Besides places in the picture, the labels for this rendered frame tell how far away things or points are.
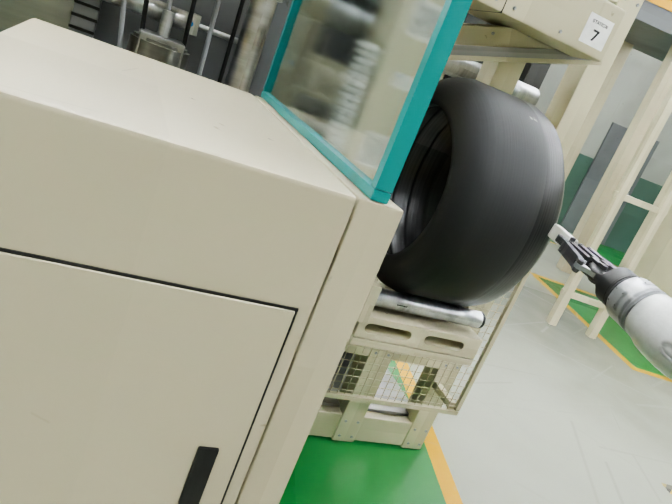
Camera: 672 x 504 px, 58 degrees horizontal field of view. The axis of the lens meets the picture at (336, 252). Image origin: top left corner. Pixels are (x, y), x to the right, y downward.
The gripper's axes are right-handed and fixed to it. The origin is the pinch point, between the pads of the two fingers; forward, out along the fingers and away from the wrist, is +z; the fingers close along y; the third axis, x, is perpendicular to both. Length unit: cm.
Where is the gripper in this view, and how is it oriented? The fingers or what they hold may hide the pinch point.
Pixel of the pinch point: (562, 238)
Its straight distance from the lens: 130.9
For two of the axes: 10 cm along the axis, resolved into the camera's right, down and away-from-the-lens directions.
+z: -2.4, -5.1, 8.2
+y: -8.9, -2.3, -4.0
